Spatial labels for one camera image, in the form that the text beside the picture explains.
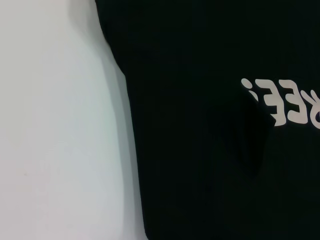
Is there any black shirt with FREE print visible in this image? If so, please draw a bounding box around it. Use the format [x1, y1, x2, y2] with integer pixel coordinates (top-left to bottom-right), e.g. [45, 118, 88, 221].
[94, 0, 320, 240]

